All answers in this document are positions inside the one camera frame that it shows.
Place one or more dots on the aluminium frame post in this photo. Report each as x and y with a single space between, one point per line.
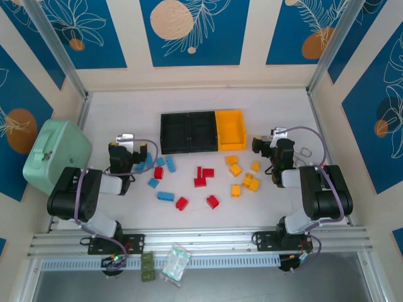
333 44
56 47

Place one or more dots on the long blue lego brick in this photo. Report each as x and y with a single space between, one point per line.
140 167
171 164
148 159
166 196

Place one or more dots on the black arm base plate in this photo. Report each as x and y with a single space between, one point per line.
266 240
135 243

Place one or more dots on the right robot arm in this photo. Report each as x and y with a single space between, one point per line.
321 195

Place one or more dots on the yellow plastic bin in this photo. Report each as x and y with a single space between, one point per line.
231 130

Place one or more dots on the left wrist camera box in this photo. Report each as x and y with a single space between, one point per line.
125 137

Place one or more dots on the aluminium mounting rail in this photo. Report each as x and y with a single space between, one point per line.
204 242

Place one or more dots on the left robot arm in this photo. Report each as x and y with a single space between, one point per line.
91 195

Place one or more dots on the thin red lego brick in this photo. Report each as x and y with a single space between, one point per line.
199 171

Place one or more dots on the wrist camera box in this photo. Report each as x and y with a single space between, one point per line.
280 131
125 137

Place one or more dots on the small blue lego brick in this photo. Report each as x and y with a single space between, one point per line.
153 182
161 161

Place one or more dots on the mint green carry case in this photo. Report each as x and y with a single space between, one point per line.
56 154

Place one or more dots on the clear plastic bag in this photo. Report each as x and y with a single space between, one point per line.
175 264

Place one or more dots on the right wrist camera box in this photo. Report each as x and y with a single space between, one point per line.
280 131

